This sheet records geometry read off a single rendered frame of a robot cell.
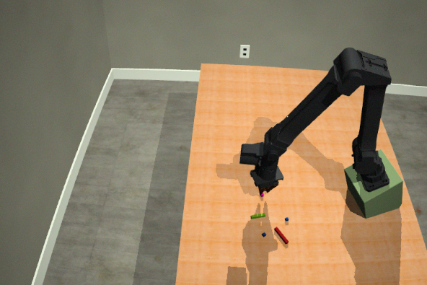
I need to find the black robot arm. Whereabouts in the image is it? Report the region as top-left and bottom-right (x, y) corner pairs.
(239, 48), (392, 192)

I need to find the lime green rod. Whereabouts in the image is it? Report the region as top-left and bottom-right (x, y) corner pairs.
(251, 213), (265, 219)

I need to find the red rod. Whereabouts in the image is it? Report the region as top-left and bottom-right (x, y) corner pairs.
(274, 227), (289, 244)

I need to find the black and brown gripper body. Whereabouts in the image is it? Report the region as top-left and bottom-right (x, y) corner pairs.
(250, 165), (284, 188)

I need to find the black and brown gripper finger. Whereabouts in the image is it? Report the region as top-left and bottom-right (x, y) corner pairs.
(265, 185), (278, 193)
(258, 186), (266, 195)

